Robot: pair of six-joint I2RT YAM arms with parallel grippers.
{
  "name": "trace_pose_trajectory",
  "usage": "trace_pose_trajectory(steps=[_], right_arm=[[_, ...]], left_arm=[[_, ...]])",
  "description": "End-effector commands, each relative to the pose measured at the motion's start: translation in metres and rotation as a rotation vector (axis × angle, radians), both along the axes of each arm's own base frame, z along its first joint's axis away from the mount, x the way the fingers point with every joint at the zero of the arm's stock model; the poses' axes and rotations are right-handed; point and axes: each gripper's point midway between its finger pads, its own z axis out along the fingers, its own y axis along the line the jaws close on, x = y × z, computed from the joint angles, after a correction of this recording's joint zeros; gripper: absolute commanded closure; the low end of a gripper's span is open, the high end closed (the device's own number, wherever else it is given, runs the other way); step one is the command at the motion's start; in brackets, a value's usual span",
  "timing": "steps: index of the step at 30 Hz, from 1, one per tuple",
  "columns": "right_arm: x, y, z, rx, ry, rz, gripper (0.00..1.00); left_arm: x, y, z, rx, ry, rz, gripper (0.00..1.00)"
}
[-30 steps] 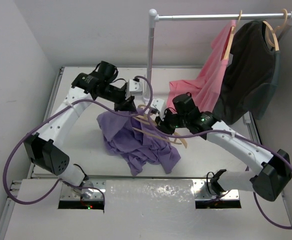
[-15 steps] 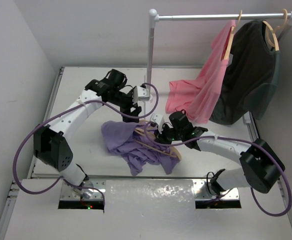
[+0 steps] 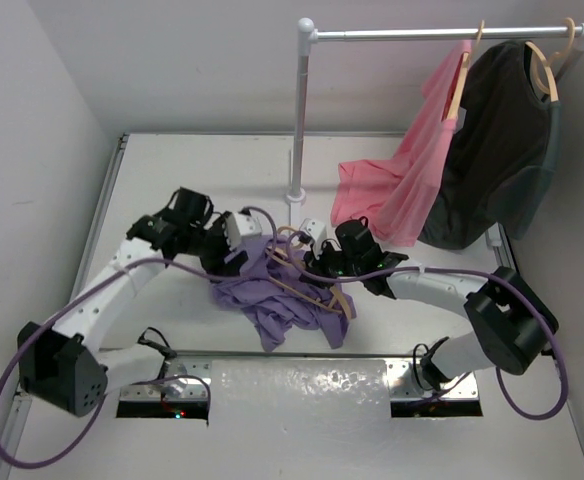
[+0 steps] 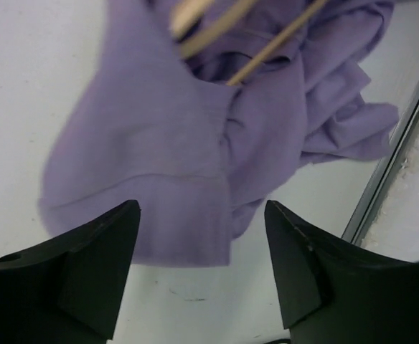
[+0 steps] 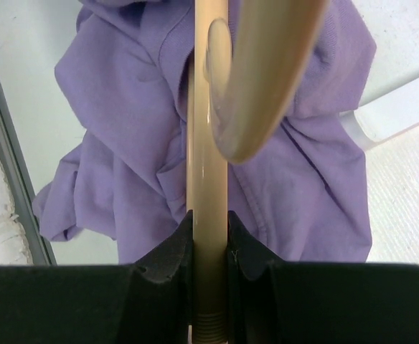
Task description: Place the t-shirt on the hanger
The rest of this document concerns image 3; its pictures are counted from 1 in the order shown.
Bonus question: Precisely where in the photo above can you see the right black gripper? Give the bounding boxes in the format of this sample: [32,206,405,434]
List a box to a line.
[301,237,363,288]

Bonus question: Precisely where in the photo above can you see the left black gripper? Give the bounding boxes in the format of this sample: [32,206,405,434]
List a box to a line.
[186,213,246,281]

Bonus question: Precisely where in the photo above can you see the purple t shirt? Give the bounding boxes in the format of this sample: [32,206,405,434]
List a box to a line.
[211,238,356,352]

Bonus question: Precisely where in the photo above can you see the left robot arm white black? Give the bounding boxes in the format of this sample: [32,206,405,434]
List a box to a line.
[18,188,262,417]

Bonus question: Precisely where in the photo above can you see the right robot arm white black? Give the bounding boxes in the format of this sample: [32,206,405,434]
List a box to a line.
[300,219,558,389]

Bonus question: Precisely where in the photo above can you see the pink t shirt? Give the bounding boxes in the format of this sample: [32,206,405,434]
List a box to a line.
[330,40,472,247]

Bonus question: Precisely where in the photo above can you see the wooden hanger holding pink shirt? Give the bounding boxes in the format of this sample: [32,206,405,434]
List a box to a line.
[445,19,485,120]

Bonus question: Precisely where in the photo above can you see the dark grey t shirt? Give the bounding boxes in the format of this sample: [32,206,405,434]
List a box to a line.
[418,40,561,250]

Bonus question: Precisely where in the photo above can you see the wooden hanger holding dark shirt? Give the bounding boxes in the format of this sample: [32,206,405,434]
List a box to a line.
[525,17,576,102]

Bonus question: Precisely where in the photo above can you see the silver clothes rack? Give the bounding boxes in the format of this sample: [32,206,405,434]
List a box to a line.
[286,17,584,224]

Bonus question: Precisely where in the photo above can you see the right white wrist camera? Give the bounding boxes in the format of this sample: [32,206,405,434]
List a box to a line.
[299,218,327,256]

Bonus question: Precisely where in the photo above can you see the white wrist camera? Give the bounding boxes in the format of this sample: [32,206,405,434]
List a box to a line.
[299,218,327,256]
[224,212,262,250]

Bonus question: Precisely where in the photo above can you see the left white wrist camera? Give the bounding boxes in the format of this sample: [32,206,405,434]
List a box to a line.
[224,212,262,250]

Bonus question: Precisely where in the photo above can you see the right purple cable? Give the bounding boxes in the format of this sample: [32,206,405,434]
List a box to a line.
[285,229,568,420]

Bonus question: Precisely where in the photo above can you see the purple cable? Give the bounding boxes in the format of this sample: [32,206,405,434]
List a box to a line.
[285,229,568,420]
[0,206,323,470]

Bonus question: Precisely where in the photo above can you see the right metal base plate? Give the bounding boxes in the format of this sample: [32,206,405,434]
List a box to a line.
[384,357,479,402]

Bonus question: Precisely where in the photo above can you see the metal base plate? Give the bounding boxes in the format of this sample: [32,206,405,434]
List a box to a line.
[119,357,212,402]
[384,357,479,402]

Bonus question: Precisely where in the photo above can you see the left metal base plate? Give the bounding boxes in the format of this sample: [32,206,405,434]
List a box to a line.
[119,357,212,402]

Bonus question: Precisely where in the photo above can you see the aluminium table frame rail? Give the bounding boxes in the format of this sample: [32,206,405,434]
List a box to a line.
[0,133,129,479]

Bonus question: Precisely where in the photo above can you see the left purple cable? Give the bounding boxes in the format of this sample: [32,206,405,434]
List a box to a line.
[0,206,323,470]

